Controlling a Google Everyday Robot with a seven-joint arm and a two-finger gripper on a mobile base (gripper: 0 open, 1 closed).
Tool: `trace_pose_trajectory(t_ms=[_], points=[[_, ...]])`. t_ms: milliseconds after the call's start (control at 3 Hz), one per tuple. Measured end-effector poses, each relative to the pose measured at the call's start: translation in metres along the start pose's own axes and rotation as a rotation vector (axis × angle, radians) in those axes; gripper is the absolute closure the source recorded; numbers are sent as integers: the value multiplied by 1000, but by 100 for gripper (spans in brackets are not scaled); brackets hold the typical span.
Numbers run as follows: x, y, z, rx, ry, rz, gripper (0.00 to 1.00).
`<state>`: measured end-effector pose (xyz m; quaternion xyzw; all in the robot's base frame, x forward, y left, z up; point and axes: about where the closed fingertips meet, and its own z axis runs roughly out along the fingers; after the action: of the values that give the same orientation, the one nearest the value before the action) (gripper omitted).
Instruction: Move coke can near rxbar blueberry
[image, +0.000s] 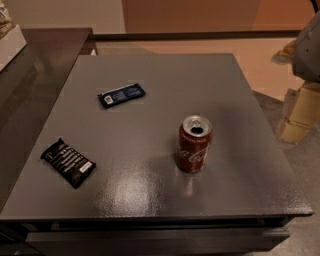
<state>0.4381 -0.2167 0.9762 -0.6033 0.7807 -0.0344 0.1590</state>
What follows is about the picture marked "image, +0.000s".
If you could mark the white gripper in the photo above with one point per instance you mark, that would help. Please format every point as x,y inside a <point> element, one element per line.
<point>308,53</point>

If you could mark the red coke can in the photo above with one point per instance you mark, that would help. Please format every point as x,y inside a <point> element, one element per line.
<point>194,139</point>

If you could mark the dark drawer front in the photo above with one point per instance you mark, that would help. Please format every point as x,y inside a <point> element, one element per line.
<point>158,242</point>

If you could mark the black snack bar wrapper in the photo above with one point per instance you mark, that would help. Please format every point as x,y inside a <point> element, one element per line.
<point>68,162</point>

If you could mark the white box on counter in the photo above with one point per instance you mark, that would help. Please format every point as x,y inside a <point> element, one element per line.
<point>10,45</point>

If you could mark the blue rxbar blueberry wrapper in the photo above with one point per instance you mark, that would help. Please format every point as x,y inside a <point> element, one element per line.
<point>121,95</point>

